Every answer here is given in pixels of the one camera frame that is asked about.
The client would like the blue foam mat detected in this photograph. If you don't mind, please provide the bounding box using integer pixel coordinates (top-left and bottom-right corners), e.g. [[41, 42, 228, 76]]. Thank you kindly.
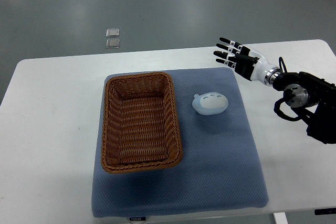
[[91, 68, 269, 218]]

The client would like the black table control panel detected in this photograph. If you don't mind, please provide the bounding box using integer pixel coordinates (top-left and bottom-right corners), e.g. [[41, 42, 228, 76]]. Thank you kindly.
[[314, 208, 336, 216]]

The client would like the white table leg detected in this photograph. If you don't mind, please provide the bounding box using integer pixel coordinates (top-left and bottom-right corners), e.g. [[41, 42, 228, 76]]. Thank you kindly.
[[273, 212, 288, 224]]

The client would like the light blue plush toy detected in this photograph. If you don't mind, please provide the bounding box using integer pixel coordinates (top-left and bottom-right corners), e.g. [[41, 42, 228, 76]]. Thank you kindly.
[[192, 92, 229, 115]]

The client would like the brown wicker basket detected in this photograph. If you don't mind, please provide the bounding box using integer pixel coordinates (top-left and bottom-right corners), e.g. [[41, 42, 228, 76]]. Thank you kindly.
[[101, 72, 183, 174]]

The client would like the upper metal floor plate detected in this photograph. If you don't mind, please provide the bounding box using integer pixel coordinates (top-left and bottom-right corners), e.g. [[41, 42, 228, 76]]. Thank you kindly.
[[106, 28, 120, 38]]

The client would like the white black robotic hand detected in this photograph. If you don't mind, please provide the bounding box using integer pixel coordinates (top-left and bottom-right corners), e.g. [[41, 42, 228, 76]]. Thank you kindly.
[[213, 37, 283, 86]]

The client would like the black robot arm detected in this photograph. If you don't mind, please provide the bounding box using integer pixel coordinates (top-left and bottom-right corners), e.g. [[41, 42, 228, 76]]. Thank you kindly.
[[272, 72, 335, 144]]

